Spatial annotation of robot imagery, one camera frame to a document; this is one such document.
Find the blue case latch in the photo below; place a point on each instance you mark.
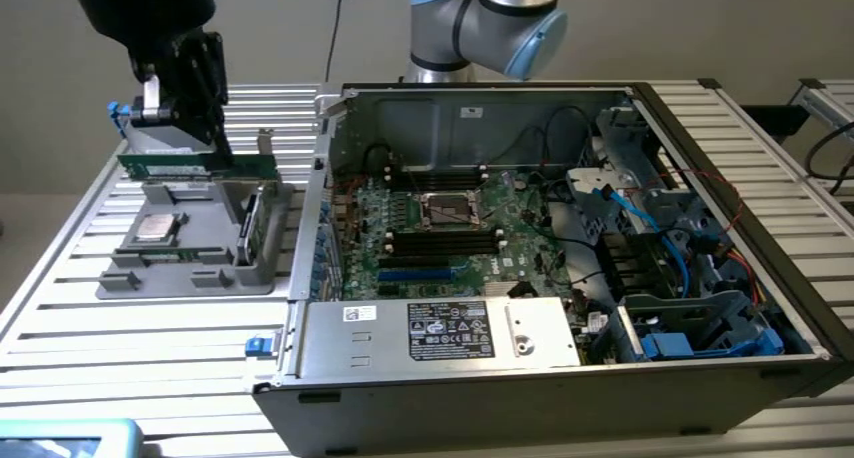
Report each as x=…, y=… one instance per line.
x=260, y=345

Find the CPU socket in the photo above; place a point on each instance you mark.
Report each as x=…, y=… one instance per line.
x=449, y=209

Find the blue expansion slot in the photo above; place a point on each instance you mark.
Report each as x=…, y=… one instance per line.
x=417, y=275

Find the silver case hinge latch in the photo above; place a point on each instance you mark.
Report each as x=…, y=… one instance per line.
x=330, y=103

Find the black expansion slot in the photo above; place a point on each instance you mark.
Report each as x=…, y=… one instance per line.
x=401, y=290
x=414, y=263

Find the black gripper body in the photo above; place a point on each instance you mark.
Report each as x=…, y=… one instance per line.
x=147, y=8

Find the teal plastic object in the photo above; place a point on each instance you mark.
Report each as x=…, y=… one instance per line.
x=121, y=438

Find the green graphics card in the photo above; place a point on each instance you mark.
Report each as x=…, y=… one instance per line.
x=254, y=167

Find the silver power supply unit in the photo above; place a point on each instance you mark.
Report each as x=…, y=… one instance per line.
x=374, y=348

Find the silver CPU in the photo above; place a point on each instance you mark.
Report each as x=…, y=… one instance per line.
x=155, y=226

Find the black RAM slot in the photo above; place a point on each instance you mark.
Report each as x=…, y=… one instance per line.
x=437, y=175
x=444, y=254
x=437, y=181
x=444, y=240
x=437, y=170
x=444, y=247
x=444, y=234
x=437, y=187

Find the grey metal disk bay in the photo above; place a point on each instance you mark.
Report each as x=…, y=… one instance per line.
x=628, y=143

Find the green motherboard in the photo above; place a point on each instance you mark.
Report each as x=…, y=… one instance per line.
x=521, y=218

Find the blue plastic clip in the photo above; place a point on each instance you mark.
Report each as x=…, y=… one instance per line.
x=118, y=118

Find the black disk drive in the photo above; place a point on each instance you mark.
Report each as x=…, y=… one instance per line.
x=249, y=233

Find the grey parts rack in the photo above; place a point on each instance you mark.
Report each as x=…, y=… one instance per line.
x=168, y=290

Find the open black PC case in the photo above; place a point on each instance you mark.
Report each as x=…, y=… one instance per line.
x=468, y=418

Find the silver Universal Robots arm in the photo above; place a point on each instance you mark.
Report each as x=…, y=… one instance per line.
x=468, y=23

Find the grey drive cage blue caddies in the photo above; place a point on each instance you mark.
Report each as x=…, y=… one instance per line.
x=695, y=313

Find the green RAM stick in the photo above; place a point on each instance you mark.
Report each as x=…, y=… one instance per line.
x=168, y=252

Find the aluminium frame table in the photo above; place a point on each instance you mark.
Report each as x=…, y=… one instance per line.
x=828, y=98

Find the silver chipset heatsink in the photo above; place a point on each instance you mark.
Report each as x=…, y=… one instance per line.
x=508, y=289

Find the grey metal plate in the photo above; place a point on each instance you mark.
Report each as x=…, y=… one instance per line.
x=161, y=138

